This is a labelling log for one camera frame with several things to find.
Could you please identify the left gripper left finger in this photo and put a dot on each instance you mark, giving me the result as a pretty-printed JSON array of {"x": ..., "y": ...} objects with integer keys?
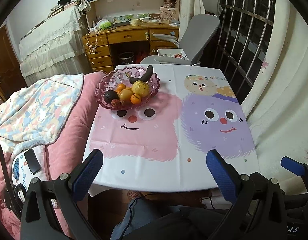
[{"x": 83, "y": 176}]

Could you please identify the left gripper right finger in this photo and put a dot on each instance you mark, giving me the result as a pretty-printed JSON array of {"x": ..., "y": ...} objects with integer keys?
[{"x": 225, "y": 175}]

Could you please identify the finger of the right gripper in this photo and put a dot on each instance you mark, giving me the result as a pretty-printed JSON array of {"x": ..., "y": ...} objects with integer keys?
[{"x": 293, "y": 166}]

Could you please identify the red lychee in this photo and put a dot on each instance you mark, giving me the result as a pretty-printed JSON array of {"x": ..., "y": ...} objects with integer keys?
[{"x": 116, "y": 103}]

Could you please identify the dark avocado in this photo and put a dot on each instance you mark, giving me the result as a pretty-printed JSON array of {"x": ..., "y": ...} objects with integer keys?
[{"x": 110, "y": 95}]

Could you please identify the red apple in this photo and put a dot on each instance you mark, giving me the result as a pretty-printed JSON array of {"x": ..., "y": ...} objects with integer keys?
[{"x": 125, "y": 95}]

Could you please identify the large orange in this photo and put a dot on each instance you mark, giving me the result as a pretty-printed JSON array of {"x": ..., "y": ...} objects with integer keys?
[{"x": 121, "y": 86}]

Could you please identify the yellow pear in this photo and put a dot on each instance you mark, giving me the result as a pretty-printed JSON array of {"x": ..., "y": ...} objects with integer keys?
[{"x": 141, "y": 88}]

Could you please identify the overripe black banana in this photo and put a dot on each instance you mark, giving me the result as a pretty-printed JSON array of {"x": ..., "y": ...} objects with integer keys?
[{"x": 140, "y": 75}]

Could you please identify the pink quilt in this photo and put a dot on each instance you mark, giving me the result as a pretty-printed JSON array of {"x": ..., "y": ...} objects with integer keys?
[{"x": 67, "y": 152}]

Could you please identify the black smartphone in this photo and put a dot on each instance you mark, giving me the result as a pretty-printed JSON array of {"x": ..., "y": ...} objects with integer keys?
[{"x": 32, "y": 161}]

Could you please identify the white floral curtain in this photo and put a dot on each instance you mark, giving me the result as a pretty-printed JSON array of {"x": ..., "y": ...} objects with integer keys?
[{"x": 277, "y": 105}]

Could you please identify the cartoon monster tablecloth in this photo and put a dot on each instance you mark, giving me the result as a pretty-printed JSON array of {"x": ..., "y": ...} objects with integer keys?
[{"x": 161, "y": 144}]

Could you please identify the pastel patterned blanket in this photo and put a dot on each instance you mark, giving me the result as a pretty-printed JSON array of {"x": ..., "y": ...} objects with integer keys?
[{"x": 36, "y": 115}]

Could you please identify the pink plastic fruit bowl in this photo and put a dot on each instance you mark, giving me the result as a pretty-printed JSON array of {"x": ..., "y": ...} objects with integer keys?
[{"x": 110, "y": 82}]

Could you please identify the black waste bin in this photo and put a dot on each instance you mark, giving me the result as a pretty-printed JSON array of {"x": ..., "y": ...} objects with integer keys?
[{"x": 126, "y": 57}]

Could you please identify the lace covered piano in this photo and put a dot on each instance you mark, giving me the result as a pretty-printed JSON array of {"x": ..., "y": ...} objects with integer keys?
[{"x": 55, "y": 47}]

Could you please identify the white tray with snacks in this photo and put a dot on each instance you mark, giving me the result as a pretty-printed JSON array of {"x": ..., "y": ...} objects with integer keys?
[{"x": 175, "y": 53}]

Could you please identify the wooden desk with drawers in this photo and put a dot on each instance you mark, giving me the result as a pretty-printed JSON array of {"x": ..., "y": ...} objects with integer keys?
[{"x": 103, "y": 48}]

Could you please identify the grey office chair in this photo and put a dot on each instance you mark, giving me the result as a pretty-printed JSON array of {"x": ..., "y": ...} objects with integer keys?
[{"x": 199, "y": 32}]

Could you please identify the metal window grille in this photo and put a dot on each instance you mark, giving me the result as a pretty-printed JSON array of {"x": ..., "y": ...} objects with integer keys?
[{"x": 242, "y": 42}]

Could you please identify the doll on desk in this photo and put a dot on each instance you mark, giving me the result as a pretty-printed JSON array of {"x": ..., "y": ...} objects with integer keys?
[{"x": 169, "y": 3}]

